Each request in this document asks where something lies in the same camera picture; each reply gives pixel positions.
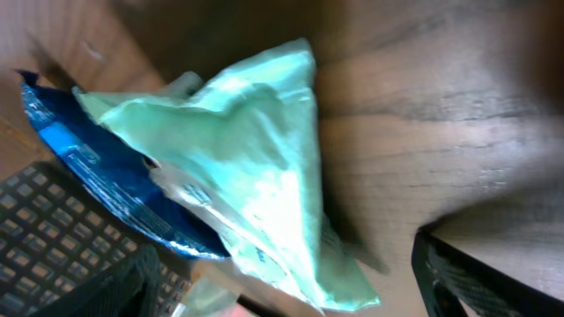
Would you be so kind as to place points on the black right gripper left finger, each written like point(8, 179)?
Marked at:
point(128, 288)

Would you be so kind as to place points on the blue cookie pack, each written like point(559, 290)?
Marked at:
point(113, 173)

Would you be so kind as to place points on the grey mesh basket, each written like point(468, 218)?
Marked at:
point(55, 236)

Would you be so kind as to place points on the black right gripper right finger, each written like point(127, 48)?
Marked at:
point(449, 279)

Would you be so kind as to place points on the mint green snack packet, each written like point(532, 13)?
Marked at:
point(241, 152)

